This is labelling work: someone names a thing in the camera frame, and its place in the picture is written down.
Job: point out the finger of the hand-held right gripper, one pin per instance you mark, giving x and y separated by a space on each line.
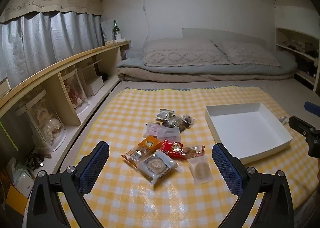
312 107
303 126

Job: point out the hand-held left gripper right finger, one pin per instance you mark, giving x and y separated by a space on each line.
226 166

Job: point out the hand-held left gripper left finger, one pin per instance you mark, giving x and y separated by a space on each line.
96 163

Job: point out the small clear beige cookie packet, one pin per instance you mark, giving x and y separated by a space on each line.
201 170

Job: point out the white cardboard box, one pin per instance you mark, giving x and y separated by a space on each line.
250 127

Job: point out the orange snack packet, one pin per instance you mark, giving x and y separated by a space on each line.
147 144

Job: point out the red snack packet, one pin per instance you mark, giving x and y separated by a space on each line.
172 148

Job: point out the large clear round cookie packet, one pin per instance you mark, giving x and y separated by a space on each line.
156 166

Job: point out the small clear dark candy packet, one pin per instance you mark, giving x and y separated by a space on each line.
189 119

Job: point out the pink clear snack packet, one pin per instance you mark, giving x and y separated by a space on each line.
150 129

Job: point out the dark clear biscuit packet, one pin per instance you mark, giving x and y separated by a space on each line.
177 122

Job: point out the purple round cookie packet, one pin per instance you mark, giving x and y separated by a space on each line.
170 132

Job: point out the brown chocolate packet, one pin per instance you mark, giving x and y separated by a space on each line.
165 123

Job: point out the silver snack packet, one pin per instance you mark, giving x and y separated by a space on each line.
163 114

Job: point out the crumpled silver wrapper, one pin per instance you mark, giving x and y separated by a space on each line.
282 119

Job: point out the yellow checked mat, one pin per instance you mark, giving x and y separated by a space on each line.
125 117

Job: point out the large doll in clear dome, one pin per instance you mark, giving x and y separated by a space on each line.
45 122

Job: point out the grey-blue duvet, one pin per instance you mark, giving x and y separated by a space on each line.
250 69

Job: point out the small doll in clear dome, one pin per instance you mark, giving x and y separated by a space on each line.
75 92

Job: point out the white device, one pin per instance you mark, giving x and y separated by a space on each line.
23 183

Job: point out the white storage box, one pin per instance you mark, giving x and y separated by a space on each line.
95 85

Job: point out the beige quilted pillow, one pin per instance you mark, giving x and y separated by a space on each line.
250 54
182 52

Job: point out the yellow cardboard box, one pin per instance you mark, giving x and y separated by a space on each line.
15 199

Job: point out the wooden organizer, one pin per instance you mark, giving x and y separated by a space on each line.
90 69

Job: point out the beige folded blanket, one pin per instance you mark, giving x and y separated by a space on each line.
175 76

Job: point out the wooden bedside shelf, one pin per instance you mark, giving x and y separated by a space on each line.
62 61

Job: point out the small white box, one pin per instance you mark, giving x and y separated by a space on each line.
118 37

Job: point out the white sign board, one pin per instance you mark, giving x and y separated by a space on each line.
105 32

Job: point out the grey curtain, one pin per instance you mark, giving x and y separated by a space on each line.
37 40

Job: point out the green glass bottle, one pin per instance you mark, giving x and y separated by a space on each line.
115 27

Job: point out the cream printed valance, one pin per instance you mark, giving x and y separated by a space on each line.
50 0

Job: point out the white wall shelf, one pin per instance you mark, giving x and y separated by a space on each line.
282 40

